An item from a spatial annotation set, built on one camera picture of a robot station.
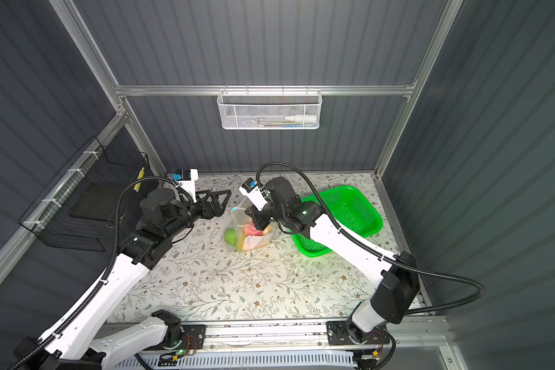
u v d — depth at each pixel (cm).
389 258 43
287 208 56
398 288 41
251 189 62
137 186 82
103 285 43
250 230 86
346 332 67
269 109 124
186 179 58
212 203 60
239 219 78
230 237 91
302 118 87
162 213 49
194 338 72
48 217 62
